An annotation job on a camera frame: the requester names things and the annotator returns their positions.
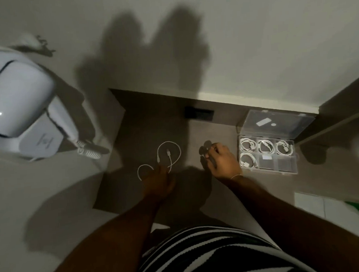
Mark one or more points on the person's right hand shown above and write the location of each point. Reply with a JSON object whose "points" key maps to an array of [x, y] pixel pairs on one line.
{"points": [[225, 163]]}

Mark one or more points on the person's left hand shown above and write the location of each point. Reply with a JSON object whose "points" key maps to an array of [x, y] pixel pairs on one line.
{"points": [[159, 185]]}

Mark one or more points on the person's right fingers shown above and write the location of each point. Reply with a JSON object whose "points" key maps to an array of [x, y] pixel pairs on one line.
{"points": [[214, 155]]}

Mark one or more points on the person's left fingers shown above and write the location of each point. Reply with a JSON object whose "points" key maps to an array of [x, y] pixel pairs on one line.
{"points": [[162, 172]]}

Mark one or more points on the person's left forearm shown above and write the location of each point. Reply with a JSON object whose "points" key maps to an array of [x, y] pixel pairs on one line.
{"points": [[113, 238]]}

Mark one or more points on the person's right forearm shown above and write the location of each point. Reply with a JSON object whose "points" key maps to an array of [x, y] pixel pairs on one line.
{"points": [[288, 224]]}

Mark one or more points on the black table socket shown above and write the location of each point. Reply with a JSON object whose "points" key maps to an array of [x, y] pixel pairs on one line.
{"points": [[200, 112]]}

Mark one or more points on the white label sticker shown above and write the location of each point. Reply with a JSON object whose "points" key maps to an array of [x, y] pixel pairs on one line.
{"points": [[262, 122]]}

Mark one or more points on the clear plastic organizer box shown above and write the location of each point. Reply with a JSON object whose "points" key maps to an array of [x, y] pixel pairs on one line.
{"points": [[277, 140]]}

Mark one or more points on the black white striped garment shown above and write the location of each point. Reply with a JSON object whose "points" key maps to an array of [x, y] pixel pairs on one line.
{"points": [[214, 256]]}

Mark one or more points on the white hair dryer holder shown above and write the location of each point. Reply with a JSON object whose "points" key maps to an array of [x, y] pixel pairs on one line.
{"points": [[45, 133]]}

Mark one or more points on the white wall hair dryer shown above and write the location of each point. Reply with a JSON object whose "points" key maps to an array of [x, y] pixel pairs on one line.
{"points": [[16, 92]]}

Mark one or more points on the white wall hook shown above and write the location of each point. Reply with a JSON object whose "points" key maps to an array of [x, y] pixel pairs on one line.
{"points": [[29, 40]]}

